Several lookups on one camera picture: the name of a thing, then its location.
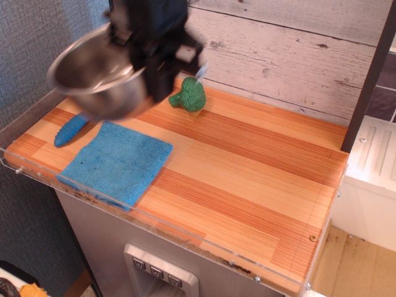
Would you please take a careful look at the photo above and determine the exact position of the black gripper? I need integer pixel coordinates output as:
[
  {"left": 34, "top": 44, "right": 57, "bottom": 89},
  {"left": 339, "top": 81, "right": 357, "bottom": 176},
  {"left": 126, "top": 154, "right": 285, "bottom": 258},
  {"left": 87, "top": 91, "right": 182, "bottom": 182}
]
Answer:
[{"left": 106, "top": 9, "right": 208, "bottom": 102}]

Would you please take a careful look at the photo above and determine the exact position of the stainless steel bowl pan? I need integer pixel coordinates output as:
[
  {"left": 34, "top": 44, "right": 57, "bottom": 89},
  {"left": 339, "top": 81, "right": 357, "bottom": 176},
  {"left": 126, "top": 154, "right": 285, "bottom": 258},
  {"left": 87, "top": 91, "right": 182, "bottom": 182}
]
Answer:
[{"left": 46, "top": 25, "right": 155, "bottom": 120}]

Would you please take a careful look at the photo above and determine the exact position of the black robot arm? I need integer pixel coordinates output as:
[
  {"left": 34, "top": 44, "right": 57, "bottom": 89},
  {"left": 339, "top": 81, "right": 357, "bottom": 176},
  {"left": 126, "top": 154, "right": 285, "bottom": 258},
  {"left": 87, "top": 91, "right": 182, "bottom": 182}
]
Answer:
[{"left": 106, "top": 1, "right": 203, "bottom": 103}]

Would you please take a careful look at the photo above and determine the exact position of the blue cloth napkin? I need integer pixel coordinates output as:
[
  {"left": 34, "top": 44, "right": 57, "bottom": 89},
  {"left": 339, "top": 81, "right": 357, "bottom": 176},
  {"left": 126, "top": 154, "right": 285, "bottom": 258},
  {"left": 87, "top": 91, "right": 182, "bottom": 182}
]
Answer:
[{"left": 56, "top": 122, "right": 173, "bottom": 211}]

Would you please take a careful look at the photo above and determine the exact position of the green toy broccoli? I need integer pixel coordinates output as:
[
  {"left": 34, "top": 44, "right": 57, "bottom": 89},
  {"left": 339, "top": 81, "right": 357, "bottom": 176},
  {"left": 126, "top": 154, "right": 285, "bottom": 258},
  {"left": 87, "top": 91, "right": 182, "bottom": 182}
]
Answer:
[{"left": 168, "top": 77, "right": 206, "bottom": 112}]

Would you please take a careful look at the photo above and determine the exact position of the clear acrylic table guard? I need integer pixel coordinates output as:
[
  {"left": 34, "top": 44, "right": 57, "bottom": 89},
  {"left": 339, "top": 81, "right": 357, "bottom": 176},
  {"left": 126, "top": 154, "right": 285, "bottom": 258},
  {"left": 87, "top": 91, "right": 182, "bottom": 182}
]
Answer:
[{"left": 1, "top": 88, "right": 348, "bottom": 296}]

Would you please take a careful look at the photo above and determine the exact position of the grey cabinet with dispenser panel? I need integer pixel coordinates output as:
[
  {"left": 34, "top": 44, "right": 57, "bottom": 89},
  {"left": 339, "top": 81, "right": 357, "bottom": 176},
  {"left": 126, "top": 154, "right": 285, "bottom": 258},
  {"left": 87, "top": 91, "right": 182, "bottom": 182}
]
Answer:
[{"left": 56, "top": 191, "right": 280, "bottom": 296}]

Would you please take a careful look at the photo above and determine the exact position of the orange object at corner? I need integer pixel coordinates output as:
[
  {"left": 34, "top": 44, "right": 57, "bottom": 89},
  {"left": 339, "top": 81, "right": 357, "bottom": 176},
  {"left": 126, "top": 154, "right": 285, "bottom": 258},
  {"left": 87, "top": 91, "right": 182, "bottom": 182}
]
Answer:
[{"left": 19, "top": 283, "right": 48, "bottom": 297}]

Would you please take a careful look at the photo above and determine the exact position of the blue handled toy fork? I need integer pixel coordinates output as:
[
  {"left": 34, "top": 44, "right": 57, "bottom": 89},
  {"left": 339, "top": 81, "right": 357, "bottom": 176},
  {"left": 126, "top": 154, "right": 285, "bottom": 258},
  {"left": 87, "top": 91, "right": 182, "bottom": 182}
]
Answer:
[{"left": 54, "top": 112, "right": 90, "bottom": 147}]

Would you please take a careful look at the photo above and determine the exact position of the dark right shelf post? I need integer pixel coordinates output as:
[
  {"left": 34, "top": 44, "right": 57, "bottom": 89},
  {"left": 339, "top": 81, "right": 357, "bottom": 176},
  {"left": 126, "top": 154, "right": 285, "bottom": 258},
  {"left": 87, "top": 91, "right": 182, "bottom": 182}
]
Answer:
[{"left": 341, "top": 1, "right": 395, "bottom": 153}]

